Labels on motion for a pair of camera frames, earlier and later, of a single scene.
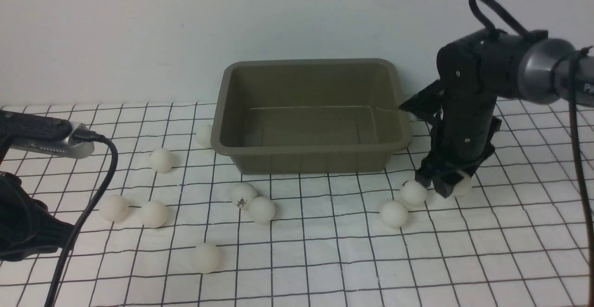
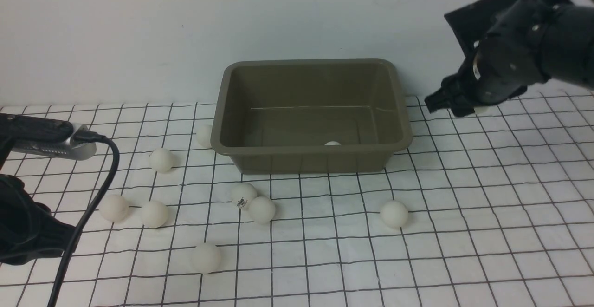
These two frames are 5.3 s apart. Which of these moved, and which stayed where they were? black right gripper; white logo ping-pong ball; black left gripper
Moved: black right gripper
Stayed: white logo ping-pong ball; black left gripper
